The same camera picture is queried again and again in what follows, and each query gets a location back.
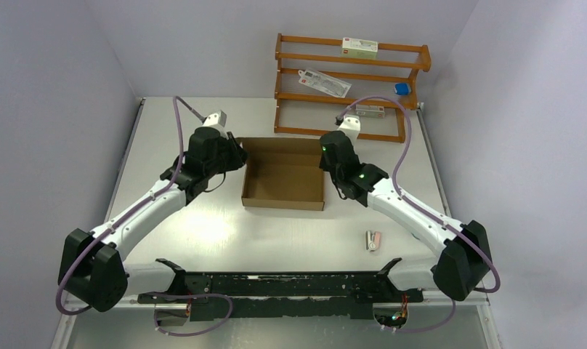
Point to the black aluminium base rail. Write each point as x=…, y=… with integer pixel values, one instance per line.
x=274, y=295

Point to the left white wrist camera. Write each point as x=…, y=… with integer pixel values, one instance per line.
x=216, y=120

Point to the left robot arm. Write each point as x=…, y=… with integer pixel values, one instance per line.
x=93, y=266

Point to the white plastic packet on shelf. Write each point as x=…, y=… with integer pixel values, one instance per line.
x=324, y=83

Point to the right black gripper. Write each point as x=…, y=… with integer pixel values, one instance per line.
x=322, y=163

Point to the brown cardboard box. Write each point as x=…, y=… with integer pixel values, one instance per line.
x=283, y=173

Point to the pink white small device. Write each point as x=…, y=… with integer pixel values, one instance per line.
x=372, y=240

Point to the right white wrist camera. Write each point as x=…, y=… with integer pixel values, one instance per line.
x=351, y=127

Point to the orange wooden shelf rack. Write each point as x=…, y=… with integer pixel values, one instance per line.
x=374, y=79

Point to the grey white box lower shelf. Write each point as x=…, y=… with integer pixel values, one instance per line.
x=370, y=111

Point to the green white box top shelf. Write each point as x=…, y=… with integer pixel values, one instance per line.
x=359, y=48

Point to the blue small object on shelf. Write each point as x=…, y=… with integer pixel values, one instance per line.
x=402, y=89

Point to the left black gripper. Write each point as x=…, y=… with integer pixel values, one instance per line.
x=239, y=155

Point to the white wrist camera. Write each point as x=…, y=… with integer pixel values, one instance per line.
x=351, y=127
x=216, y=120

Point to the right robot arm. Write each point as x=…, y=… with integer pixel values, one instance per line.
x=461, y=252

